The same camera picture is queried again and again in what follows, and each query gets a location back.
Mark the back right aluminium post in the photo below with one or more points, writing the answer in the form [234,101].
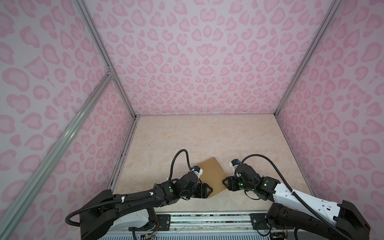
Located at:
[326,23]

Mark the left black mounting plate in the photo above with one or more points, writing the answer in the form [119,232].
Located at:
[155,223]

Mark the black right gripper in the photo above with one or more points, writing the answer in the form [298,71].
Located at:
[230,186]

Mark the back left aluminium post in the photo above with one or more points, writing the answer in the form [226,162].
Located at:
[91,26]

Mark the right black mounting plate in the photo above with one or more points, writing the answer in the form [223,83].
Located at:
[259,222]

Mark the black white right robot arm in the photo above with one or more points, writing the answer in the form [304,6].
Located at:
[292,208]

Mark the aluminium post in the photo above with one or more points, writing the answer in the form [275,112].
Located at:
[91,26]
[326,23]

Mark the left aluminium frame strut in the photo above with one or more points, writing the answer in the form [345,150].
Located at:
[33,186]

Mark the brown cardboard box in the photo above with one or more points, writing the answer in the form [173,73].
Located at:
[213,175]

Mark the black mounting plate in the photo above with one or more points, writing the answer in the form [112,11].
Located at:
[259,222]
[155,223]

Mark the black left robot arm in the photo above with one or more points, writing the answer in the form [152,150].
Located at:
[104,209]

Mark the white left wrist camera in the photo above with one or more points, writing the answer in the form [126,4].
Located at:
[197,170]

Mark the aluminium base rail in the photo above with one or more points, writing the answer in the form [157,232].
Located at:
[202,226]

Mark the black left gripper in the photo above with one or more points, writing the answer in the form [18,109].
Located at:
[204,188]

